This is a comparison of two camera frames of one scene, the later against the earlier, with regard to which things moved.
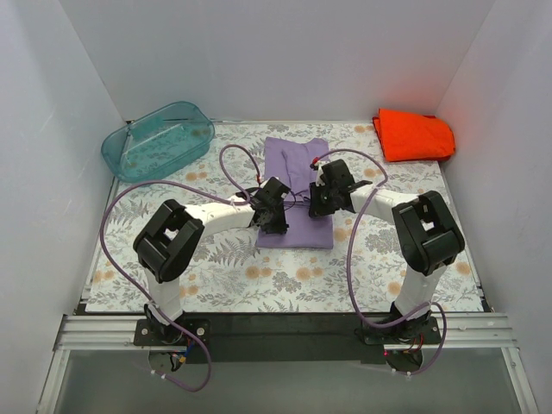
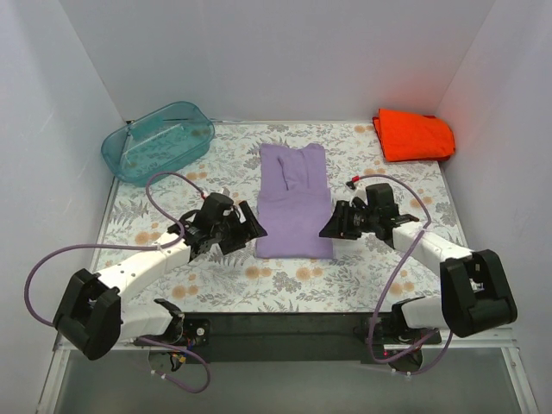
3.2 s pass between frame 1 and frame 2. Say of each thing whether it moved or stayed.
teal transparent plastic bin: stayed
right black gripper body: moved
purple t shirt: moved
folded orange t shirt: stayed
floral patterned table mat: stayed
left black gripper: moved
